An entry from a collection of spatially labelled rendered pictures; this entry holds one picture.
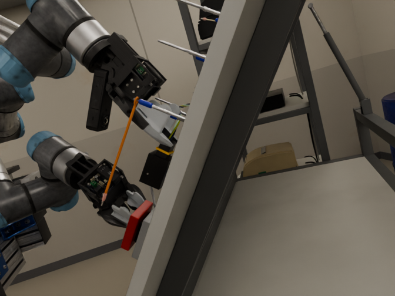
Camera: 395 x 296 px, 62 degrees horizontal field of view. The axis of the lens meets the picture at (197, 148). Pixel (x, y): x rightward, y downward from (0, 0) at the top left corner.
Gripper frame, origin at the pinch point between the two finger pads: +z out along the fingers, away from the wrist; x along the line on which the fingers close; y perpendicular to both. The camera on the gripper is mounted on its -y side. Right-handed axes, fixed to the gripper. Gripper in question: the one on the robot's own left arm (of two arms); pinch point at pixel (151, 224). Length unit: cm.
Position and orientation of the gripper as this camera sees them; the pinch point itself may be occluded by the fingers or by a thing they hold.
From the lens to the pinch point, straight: 64.9
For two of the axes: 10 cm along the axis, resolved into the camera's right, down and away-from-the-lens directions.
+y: -1.1, -6.4, -7.6
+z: 7.9, 4.1, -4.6
